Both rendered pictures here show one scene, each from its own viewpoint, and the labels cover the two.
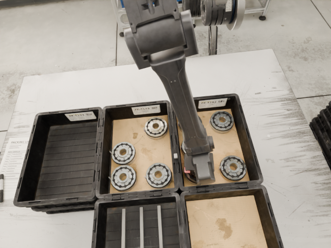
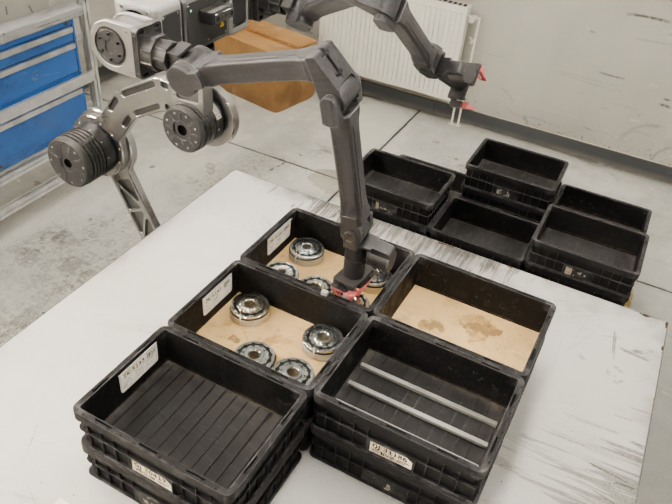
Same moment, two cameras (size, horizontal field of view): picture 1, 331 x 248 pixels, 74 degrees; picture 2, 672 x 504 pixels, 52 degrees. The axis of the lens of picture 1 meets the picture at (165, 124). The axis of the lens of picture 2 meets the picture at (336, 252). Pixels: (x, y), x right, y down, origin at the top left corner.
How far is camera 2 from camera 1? 126 cm
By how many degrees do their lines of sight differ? 47
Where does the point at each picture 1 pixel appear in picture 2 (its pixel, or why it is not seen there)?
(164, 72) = (352, 121)
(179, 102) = (358, 153)
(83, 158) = (207, 416)
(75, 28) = not seen: outside the picture
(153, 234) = (392, 389)
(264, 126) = not seen: hidden behind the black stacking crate
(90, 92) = (43, 385)
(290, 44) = (194, 185)
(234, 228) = (437, 318)
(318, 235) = not seen: hidden behind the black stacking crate
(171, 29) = (355, 82)
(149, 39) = (348, 94)
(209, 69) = (193, 233)
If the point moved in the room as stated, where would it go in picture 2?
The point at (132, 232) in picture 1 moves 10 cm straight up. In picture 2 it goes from (372, 408) to (377, 379)
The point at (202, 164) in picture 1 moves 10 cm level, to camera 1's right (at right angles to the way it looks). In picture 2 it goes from (376, 243) to (391, 223)
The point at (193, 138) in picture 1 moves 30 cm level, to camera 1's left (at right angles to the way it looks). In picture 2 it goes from (364, 204) to (303, 275)
